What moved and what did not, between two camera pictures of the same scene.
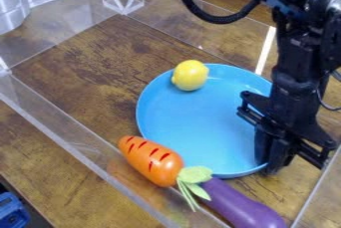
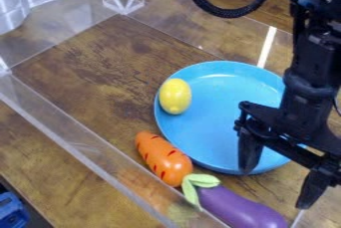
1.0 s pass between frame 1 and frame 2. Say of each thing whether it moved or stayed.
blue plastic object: stayed
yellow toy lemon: moved
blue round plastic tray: moved
